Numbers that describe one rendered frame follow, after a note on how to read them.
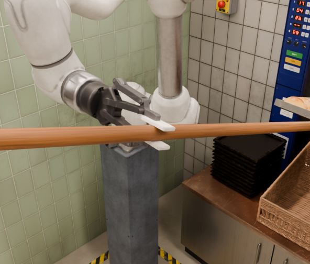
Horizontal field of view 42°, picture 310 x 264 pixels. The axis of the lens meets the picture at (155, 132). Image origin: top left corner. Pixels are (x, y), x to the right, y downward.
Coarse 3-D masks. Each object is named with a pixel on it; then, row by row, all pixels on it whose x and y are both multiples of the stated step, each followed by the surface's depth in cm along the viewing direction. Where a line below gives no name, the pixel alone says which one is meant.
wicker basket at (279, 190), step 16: (304, 160) 219; (288, 176) 209; (272, 192) 202; (288, 192) 219; (272, 208) 191; (288, 208) 209; (304, 208) 208; (272, 224) 195; (288, 224) 188; (304, 224) 181; (304, 240) 185
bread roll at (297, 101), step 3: (291, 96) 166; (294, 96) 165; (285, 99) 168; (288, 99) 166; (291, 99) 165; (294, 99) 164; (297, 99) 164; (300, 99) 163; (288, 102) 165; (291, 102) 164; (294, 102) 163; (297, 102) 163; (300, 102) 162; (303, 102) 163; (297, 105) 162; (300, 105) 162; (303, 105) 162
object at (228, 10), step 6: (216, 0) 225; (222, 0) 222; (228, 0) 219; (234, 0) 220; (216, 6) 226; (228, 6) 220; (234, 6) 223; (222, 12) 225; (228, 12) 222; (234, 12) 225
